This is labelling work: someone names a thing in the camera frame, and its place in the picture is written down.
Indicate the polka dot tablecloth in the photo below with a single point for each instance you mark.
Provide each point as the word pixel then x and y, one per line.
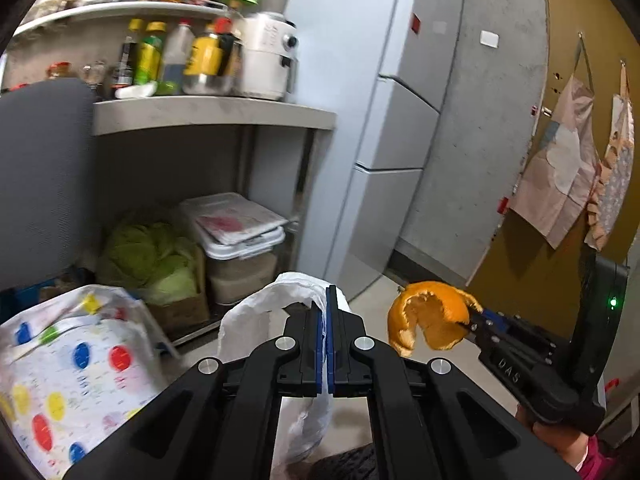
pixel 75 380

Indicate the grey refrigerator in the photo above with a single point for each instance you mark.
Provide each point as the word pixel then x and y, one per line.
pixel 370 110

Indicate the red fridge magnet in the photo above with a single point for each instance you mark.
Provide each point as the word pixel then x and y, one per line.
pixel 415 22

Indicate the dark sauce bottle red cap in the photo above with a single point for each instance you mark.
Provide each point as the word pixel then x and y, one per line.
pixel 231 55

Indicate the white plastic bag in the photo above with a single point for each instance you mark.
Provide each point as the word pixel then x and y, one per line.
pixel 250 315

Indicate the dark sauce bottle yellow cap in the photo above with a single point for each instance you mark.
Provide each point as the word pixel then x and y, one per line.
pixel 125 65

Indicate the white fridge magnet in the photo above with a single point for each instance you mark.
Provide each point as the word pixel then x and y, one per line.
pixel 440 28

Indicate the red lid jar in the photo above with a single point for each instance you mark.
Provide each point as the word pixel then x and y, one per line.
pixel 59 70

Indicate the small glass jar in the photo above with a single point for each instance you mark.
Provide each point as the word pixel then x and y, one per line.
pixel 95 74

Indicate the dark floor mat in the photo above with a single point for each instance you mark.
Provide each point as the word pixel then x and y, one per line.
pixel 345 465

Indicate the white wall switch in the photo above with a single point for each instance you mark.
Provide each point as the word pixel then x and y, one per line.
pixel 489 39

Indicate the clear storage bin white lid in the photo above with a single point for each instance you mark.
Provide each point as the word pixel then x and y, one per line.
pixel 235 240

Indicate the grey office chair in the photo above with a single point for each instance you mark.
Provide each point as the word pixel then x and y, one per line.
pixel 45 180

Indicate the clear bottle red cap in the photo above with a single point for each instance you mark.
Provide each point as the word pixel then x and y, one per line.
pixel 176 55

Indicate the person's right hand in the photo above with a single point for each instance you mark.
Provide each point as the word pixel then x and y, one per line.
pixel 555 440

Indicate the floral apron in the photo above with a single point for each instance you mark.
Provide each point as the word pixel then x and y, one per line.
pixel 612 180

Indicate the blue crate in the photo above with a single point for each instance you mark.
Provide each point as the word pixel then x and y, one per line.
pixel 20 300

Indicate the orange peel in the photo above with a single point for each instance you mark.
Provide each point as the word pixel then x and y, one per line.
pixel 430 320

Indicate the white dish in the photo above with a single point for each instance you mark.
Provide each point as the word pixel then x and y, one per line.
pixel 134 91

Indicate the yellow label bottle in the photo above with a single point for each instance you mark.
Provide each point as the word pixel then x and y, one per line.
pixel 204 52

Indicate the pink patchwork apron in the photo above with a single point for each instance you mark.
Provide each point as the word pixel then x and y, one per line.
pixel 560 160

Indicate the grey stone counter shelf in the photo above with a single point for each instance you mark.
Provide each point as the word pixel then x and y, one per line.
pixel 200 112

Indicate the green bottle yellow cap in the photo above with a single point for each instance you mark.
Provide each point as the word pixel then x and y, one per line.
pixel 149 57

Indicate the green cabbage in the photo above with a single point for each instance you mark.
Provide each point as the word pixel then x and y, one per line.
pixel 145 255

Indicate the white wall shelf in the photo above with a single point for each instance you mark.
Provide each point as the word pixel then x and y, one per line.
pixel 125 10

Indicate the cardboard box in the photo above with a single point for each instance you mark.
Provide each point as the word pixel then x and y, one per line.
pixel 185 310

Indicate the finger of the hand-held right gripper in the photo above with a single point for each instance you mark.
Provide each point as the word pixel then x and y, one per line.
pixel 525 332
pixel 505 362

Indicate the white kitchen appliance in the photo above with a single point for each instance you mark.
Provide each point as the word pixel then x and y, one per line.
pixel 265 55

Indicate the person's right forearm pink sleeve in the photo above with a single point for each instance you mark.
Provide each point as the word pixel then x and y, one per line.
pixel 600 462

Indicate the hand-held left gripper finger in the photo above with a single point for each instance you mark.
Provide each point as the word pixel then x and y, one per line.
pixel 320 355
pixel 332 350

